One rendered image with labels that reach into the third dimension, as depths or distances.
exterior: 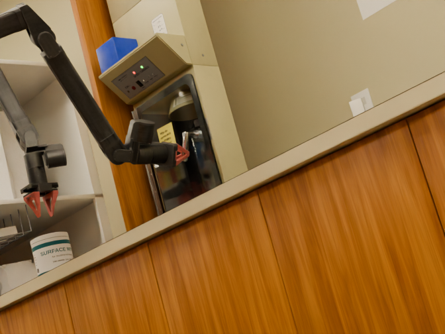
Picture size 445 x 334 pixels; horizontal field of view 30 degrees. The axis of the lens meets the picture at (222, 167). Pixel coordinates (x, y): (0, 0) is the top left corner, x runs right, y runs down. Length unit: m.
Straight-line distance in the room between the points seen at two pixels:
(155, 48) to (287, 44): 0.53
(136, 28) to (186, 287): 0.96
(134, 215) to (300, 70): 0.74
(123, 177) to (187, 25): 0.53
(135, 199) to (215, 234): 0.65
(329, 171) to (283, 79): 1.06
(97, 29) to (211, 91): 0.54
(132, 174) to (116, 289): 0.46
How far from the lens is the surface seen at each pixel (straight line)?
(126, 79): 2.70
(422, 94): 1.69
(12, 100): 2.72
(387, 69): 2.62
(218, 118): 2.55
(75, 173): 3.82
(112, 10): 2.91
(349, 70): 2.71
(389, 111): 1.73
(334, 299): 1.89
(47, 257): 2.86
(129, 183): 2.73
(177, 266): 2.24
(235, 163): 2.53
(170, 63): 2.58
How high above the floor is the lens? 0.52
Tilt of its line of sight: 13 degrees up
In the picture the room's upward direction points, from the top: 15 degrees counter-clockwise
